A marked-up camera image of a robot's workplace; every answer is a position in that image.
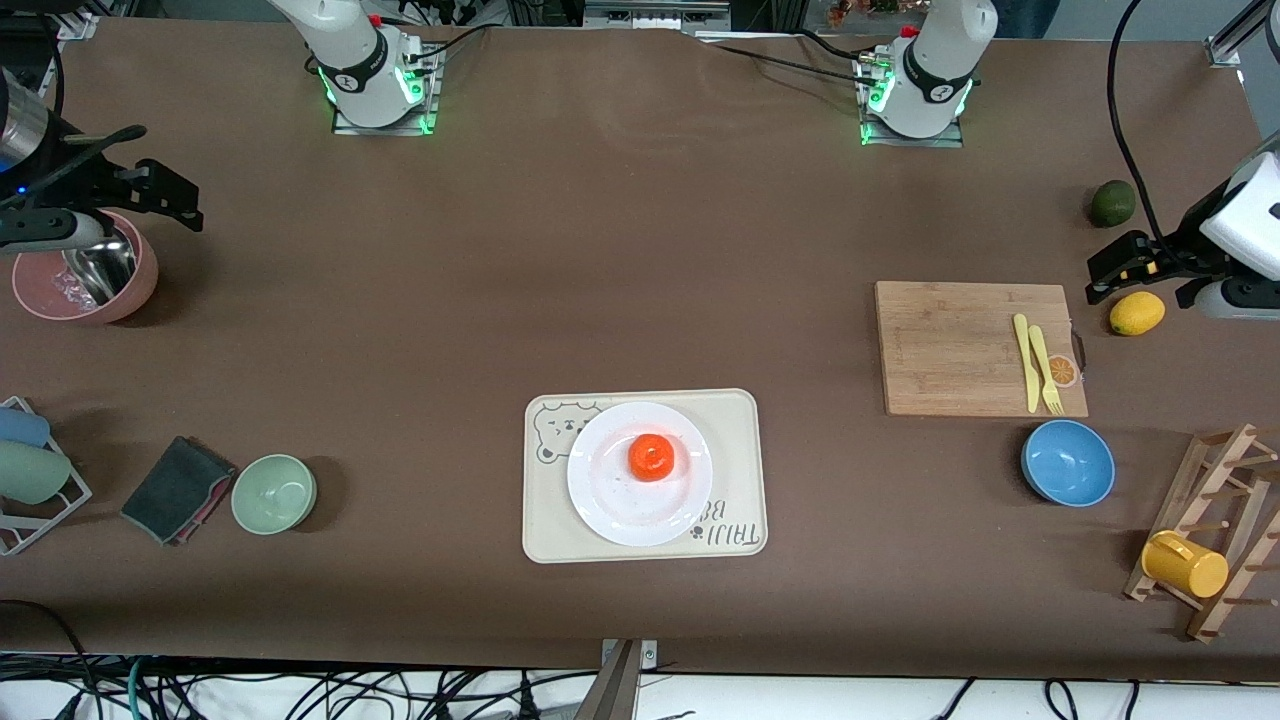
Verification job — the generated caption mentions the orange mandarin fruit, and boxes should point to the orange mandarin fruit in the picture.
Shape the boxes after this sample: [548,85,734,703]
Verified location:
[629,433,676,483]

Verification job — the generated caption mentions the white round plate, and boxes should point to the white round plate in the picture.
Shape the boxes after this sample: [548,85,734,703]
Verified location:
[566,401,714,548]

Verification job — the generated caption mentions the dark green avocado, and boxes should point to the dark green avocado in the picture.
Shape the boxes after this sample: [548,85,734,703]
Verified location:
[1089,180,1137,228]

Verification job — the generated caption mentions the pink bowl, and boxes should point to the pink bowl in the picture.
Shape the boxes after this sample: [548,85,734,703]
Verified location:
[12,212,159,326]

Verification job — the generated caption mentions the metal scoop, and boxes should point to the metal scoop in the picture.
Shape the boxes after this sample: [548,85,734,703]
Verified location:
[62,238,138,306]

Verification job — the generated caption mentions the clear ice cubes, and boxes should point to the clear ice cubes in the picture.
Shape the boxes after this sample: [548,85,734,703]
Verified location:
[45,270,101,313]

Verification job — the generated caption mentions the yellow plastic fork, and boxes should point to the yellow plastic fork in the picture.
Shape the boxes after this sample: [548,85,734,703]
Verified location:
[1028,325,1065,416]

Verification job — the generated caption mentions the yellow plastic knife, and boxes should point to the yellow plastic knife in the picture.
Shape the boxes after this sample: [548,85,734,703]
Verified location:
[1013,313,1042,414]

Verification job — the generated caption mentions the bamboo cutting board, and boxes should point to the bamboo cutting board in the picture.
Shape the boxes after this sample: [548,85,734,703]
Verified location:
[875,281,1089,418]

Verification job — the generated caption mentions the blue bowl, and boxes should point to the blue bowl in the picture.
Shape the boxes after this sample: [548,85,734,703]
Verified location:
[1021,419,1116,508]

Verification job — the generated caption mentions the wooden mug rack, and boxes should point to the wooden mug rack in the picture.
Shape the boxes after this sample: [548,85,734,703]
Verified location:
[1123,423,1280,643]

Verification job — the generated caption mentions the blue cup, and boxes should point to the blue cup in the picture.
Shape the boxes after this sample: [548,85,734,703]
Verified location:
[0,405,51,449]

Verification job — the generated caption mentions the person in blue jeans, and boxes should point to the person in blue jeans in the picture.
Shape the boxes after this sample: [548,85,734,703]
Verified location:
[995,0,1063,39]

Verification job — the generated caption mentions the dark grey folded cloth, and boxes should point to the dark grey folded cloth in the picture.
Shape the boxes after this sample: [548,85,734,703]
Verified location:
[120,435,238,546]

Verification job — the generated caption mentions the pale green cup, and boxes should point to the pale green cup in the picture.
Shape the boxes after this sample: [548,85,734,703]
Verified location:
[0,440,73,506]

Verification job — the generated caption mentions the yellow mug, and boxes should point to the yellow mug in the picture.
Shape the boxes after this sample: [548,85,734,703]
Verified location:
[1141,530,1230,599]

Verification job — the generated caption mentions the pink folded cloth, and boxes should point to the pink folded cloth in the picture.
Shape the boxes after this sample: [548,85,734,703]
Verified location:
[180,472,238,544]

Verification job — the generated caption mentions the pale green bowl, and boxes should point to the pale green bowl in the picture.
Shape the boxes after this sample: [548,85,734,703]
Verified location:
[231,454,318,536]

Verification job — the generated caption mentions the cream tray with bear print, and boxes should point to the cream tray with bear print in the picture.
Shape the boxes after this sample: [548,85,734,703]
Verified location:
[522,388,769,565]

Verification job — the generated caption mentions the grey metal box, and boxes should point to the grey metal box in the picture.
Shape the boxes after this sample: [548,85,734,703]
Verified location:
[584,0,733,31]

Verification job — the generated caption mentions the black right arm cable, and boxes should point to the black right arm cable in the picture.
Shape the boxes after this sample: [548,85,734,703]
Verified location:
[0,124,147,213]

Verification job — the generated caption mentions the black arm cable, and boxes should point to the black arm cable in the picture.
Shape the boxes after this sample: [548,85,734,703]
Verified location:
[0,124,147,213]
[1108,0,1173,247]

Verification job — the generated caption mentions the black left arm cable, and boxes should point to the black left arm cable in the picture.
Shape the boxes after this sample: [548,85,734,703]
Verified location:
[1108,0,1173,247]

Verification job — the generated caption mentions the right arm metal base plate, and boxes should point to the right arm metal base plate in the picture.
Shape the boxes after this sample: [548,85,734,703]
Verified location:
[332,45,442,137]

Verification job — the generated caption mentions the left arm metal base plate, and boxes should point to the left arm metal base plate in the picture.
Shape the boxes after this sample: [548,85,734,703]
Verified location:
[855,50,966,149]

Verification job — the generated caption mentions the white wire rack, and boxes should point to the white wire rack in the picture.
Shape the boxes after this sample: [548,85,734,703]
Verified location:
[0,395,93,557]

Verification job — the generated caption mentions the black right base cable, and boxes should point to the black right base cable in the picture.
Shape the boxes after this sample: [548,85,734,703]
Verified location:
[400,22,493,77]

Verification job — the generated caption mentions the black base cable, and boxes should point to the black base cable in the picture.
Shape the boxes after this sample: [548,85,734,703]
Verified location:
[700,30,883,87]
[400,22,493,77]

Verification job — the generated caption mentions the black left base cable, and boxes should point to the black left base cable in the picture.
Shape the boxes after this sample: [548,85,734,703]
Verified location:
[700,30,883,87]

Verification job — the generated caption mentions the metal table bracket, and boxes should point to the metal table bracket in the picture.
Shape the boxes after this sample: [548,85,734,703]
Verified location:
[575,638,661,720]

